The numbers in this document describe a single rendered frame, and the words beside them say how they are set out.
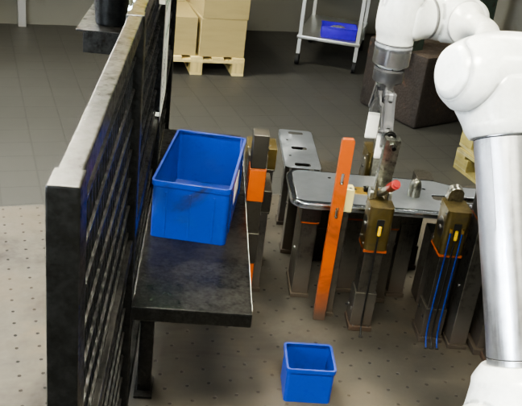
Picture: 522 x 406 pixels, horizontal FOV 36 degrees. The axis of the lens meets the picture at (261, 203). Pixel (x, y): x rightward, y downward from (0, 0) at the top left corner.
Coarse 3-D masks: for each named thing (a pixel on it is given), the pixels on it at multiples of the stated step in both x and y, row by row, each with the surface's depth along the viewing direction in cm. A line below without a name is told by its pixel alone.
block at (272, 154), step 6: (246, 138) 216; (246, 144) 214; (270, 144) 213; (276, 144) 214; (246, 150) 212; (270, 150) 210; (276, 150) 211; (246, 156) 211; (270, 156) 211; (276, 156) 212; (270, 162) 212; (270, 168) 213; (270, 174) 214
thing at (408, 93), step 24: (480, 0) 569; (432, 48) 559; (408, 72) 551; (432, 72) 543; (360, 96) 596; (408, 96) 555; (432, 96) 553; (408, 120) 559; (432, 120) 564; (456, 120) 582
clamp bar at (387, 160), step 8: (384, 136) 186; (392, 136) 186; (384, 144) 184; (392, 144) 182; (400, 144) 183; (384, 152) 184; (392, 152) 184; (384, 160) 185; (392, 160) 185; (384, 168) 187; (392, 168) 187; (376, 176) 189; (384, 176) 188; (392, 176) 188; (376, 184) 189; (384, 184) 189; (376, 192) 190
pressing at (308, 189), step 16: (288, 176) 211; (304, 176) 211; (320, 176) 212; (352, 176) 215; (368, 176) 216; (288, 192) 204; (304, 192) 203; (320, 192) 204; (400, 192) 209; (432, 192) 212; (464, 192) 214; (304, 208) 197; (320, 208) 197; (352, 208) 197; (400, 208) 199; (416, 208) 201; (432, 208) 202
